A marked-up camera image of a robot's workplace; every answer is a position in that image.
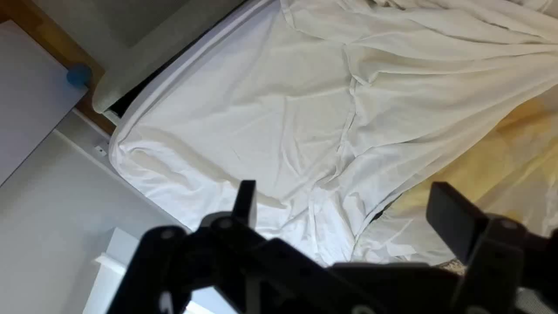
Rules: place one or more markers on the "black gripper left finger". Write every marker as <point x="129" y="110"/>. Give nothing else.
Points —
<point x="244" y="201"/>

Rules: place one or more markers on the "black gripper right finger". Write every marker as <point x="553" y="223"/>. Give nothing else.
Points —
<point x="455" y="220"/>

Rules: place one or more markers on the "white bedsheet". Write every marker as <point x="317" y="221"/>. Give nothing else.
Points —
<point x="436" y="75"/>

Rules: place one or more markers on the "yellow grey floral duvet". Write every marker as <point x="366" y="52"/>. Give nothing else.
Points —
<point x="523" y="157"/>

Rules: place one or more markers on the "white covered mattress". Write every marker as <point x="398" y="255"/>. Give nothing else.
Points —
<point x="174" y="133"/>

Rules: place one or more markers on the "small blue foam block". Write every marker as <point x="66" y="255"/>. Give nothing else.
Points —
<point x="78" y="75"/>

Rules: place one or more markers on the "grey upholstered bed frame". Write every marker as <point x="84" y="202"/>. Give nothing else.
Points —
<point x="150" y="35"/>

